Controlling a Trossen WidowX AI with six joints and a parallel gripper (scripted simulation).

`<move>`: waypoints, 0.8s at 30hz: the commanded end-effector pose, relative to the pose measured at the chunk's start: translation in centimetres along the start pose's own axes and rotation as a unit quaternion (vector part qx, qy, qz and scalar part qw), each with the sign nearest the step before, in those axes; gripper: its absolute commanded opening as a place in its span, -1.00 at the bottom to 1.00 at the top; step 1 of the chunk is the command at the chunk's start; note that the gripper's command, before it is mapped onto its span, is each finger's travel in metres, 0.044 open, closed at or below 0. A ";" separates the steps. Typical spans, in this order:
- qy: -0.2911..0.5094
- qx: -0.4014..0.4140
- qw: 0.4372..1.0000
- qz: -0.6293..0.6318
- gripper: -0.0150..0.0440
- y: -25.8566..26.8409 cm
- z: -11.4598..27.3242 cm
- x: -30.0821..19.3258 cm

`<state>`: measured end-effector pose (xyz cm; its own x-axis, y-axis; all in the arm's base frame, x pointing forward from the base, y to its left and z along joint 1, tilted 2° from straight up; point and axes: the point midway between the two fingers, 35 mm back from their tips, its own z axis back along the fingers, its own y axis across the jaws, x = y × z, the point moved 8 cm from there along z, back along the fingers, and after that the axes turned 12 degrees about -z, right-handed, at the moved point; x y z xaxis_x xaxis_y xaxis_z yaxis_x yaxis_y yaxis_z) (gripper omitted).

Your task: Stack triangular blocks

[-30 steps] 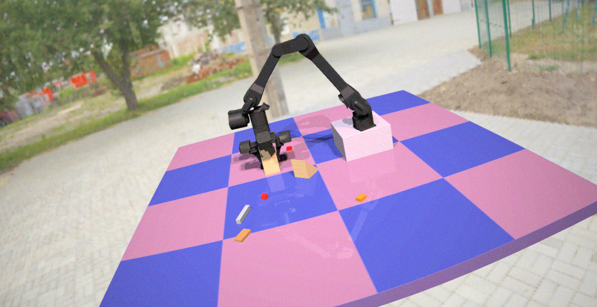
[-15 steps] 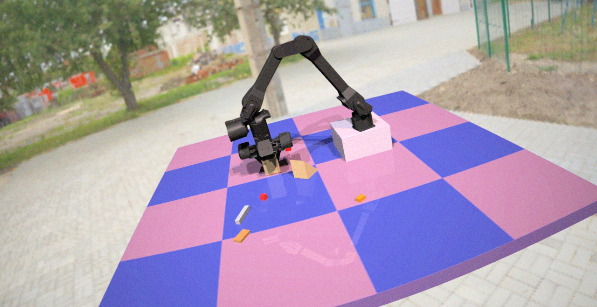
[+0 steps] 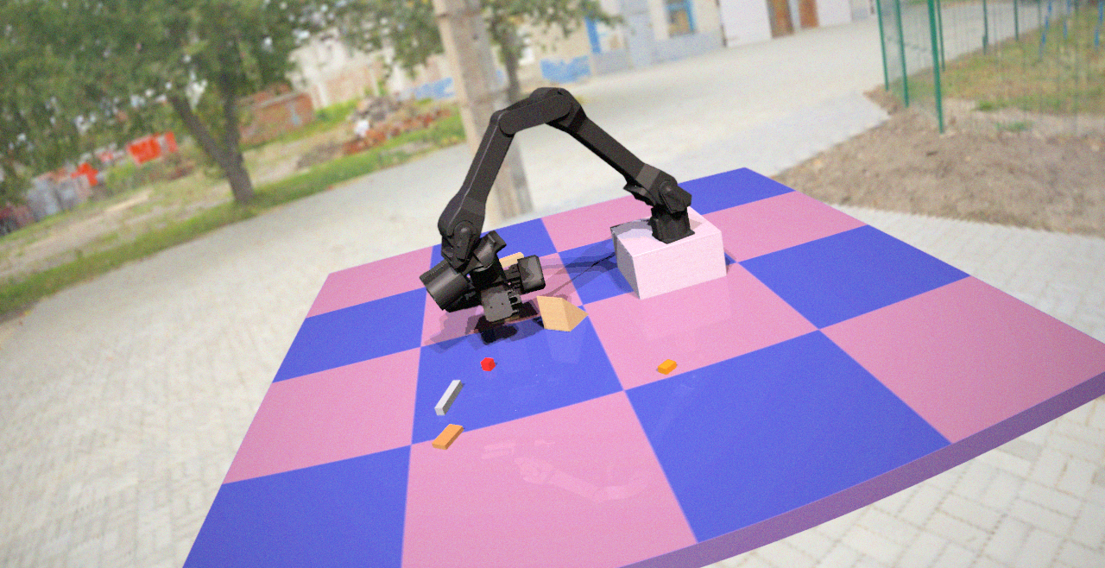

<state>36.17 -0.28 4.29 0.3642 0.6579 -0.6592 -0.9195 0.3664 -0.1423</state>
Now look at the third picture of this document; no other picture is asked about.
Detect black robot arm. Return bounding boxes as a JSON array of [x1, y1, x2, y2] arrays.
[[420, 87, 696, 322]]

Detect white rectangular bar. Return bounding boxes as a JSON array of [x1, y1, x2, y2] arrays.
[[435, 380, 463, 416]]

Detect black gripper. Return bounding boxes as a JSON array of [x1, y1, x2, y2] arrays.
[[446, 255, 546, 312]]

